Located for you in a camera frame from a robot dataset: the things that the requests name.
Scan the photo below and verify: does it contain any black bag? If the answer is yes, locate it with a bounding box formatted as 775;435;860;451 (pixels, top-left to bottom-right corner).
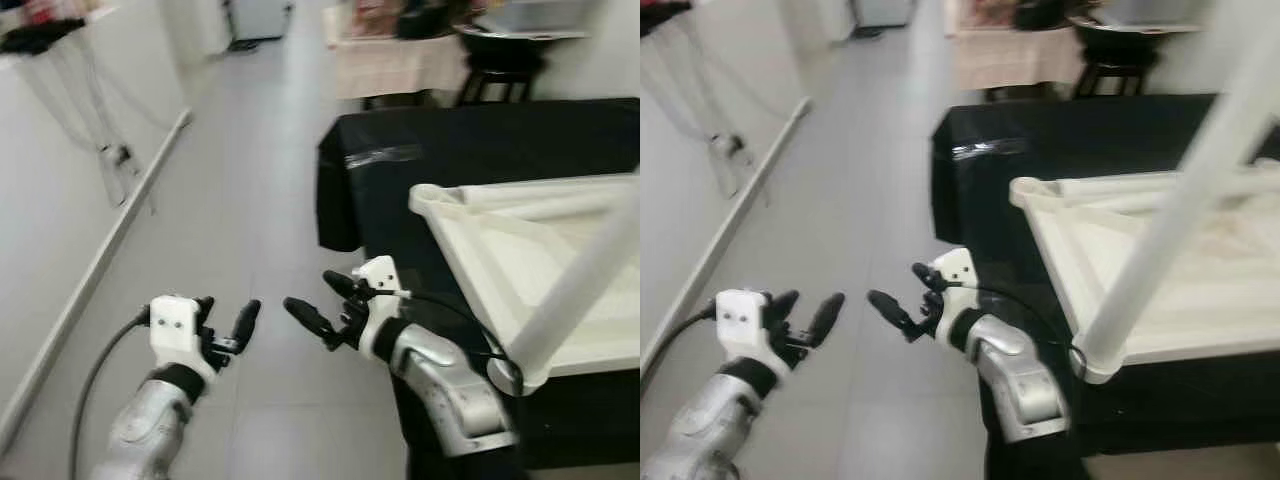
1015;0;1071;31
395;0;463;41

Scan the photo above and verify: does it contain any beige table cover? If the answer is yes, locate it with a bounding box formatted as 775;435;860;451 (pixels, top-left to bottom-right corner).
950;25;1086;93
330;35;471;99

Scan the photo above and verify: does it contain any black round stool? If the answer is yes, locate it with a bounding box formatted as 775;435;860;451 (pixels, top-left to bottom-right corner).
1072;60;1146;99
458;50;546;106

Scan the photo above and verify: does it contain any cream plastic table top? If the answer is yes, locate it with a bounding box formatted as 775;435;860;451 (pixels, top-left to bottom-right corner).
408;175;641;393
1008;160;1280;386

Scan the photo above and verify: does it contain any black tablecloth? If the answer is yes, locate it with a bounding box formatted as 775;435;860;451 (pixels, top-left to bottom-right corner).
317;97;641;471
930;95;1280;456

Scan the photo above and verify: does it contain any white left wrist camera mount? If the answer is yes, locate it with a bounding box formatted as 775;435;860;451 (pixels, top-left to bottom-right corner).
148;295;216;386
715;288;791;376

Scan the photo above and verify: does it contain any white appliance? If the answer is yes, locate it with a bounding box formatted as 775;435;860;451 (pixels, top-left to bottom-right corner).
225;0;296;43
850;0;916;29

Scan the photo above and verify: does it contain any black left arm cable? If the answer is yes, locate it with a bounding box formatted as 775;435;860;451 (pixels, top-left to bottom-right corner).
640;305;721;393
68;310;151;480

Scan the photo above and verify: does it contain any black wall cable with plug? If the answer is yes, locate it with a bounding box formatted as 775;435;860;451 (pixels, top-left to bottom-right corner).
50;55;143;211
690;60;763;201

